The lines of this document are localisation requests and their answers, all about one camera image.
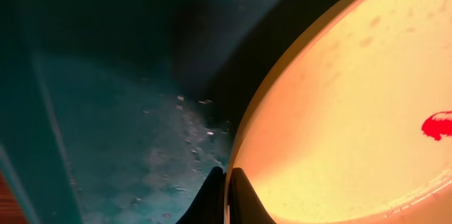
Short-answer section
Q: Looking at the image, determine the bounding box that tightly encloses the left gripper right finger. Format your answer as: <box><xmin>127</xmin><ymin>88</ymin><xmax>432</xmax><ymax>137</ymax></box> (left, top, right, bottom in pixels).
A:
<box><xmin>227</xmin><ymin>167</ymin><xmax>276</xmax><ymax>224</ymax></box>

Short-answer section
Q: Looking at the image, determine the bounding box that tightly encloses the teal plastic serving tray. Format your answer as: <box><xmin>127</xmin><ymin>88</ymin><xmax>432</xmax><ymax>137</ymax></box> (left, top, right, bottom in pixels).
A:
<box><xmin>1</xmin><ymin>0</ymin><xmax>339</xmax><ymax>223</ymax></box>

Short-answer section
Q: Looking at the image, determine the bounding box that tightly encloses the yellow-green round plate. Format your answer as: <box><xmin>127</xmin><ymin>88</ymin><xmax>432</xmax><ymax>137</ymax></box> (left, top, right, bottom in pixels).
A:
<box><xmin>226</xmin><ymin>0</ymin><xmax>451</xmax><ymax>223</ymax></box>

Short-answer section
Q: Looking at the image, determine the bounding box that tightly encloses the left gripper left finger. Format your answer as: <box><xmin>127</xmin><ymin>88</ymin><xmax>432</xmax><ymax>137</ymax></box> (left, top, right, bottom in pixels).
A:
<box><xmin>176</xmin><ymin>167</ymin><xmax>226</xmax><ymax>224</ymax></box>

